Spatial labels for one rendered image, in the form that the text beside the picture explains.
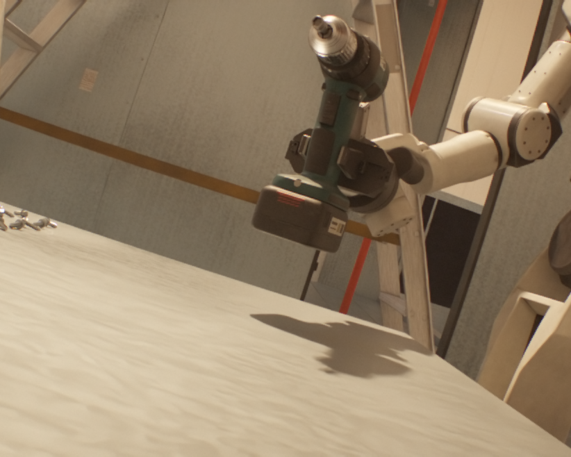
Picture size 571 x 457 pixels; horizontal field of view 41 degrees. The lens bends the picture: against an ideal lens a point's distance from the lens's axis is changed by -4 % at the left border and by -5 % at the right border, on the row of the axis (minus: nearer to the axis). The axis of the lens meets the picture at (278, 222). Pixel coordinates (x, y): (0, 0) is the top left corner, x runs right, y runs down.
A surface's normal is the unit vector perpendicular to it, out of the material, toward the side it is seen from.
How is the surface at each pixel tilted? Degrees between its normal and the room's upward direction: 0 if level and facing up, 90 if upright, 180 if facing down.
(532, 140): 96
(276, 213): 90
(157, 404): 0
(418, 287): 88
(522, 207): 90
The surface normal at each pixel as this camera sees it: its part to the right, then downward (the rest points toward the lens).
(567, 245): -0.88, -0.43
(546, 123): 0.51, 0.27
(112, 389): 0.31, -0.95
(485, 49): 0.02, 0.01
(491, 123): -0.82, -0.15
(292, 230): -0.33, -0.10
